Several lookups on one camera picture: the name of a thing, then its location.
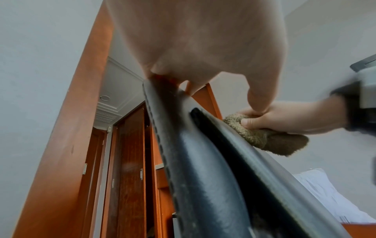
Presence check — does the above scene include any person's right hand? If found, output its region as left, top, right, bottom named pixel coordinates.
left=239, top=95, right=351, bottom=136

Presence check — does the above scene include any person's left hand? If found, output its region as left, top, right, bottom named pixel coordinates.
left=106, top=0, right=289, bottom=114

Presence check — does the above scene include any green cleaning cloth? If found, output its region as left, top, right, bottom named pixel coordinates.
left=223, top=113, right=309, bottom=156

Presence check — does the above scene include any black leather chair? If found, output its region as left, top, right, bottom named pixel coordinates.
left=142, top=76, right=353, bottom=238

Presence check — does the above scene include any white pillow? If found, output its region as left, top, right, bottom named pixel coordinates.
left=294, top=168, right=376, bottom=225

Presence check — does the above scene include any wooden luggage rack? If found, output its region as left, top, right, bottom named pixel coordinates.
left=340, top=223, right=376, bottom=238

